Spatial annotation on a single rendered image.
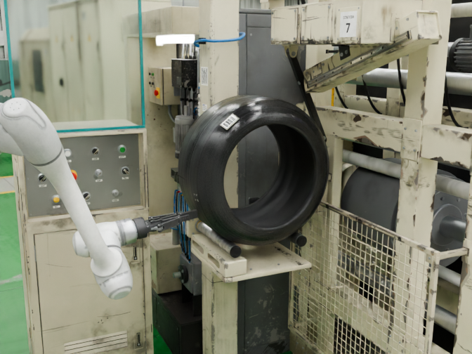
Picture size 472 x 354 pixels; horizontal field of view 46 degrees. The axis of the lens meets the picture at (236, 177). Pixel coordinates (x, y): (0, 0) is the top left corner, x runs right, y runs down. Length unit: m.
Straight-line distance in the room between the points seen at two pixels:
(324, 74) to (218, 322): 1.18
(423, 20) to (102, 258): 1.24
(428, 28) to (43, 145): 1.21
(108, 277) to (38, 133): 0.54
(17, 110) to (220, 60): 1.02
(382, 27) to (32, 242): 1.66
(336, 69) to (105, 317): 1.53
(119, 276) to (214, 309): 0.81
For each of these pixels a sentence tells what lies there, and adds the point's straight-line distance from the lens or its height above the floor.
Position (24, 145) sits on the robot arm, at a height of 1.38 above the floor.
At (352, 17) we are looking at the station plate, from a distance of 1.90.
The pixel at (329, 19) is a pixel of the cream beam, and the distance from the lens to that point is 2.01.
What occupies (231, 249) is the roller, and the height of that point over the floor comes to 0.91.
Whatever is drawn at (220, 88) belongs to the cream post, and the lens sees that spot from 2.30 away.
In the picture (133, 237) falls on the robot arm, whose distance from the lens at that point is 1.96.
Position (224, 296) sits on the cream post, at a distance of 2.54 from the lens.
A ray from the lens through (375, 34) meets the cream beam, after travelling 1.90.
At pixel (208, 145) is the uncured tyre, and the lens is 1.93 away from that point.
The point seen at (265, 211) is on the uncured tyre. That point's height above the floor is 0.95.
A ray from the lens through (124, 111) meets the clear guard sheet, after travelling 2.54.
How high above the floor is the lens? 1.62
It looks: 13 degrees down
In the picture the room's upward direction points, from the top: straight up
